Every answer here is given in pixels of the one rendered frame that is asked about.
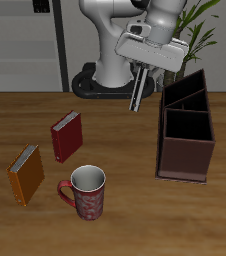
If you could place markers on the dark red book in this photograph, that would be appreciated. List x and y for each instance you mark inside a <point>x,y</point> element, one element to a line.
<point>68,140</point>

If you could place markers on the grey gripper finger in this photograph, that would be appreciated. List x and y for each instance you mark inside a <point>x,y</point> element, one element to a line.
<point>141,88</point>
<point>135,88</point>

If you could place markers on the dark brown desk caddy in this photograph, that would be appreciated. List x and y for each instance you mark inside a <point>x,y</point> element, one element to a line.
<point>185,156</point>

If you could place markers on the flat black base plate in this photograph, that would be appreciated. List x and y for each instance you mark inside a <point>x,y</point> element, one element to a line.
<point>80,87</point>

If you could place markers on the grey shelf unit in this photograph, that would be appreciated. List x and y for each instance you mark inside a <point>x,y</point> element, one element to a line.
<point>21,50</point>

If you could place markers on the red patterned mug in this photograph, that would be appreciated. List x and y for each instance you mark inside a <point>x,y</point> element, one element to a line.
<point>90,200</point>

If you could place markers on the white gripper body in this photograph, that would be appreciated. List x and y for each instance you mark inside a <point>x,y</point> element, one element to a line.
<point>151,53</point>

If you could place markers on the green pot plant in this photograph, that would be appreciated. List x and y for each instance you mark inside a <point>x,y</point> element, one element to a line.
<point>193,36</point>

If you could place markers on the orange book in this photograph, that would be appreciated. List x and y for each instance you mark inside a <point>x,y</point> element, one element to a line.
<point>28,176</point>

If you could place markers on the black binders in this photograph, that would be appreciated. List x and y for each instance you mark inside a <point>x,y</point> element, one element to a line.
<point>41,6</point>

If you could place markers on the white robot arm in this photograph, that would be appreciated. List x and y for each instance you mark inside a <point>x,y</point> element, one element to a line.
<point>113,50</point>

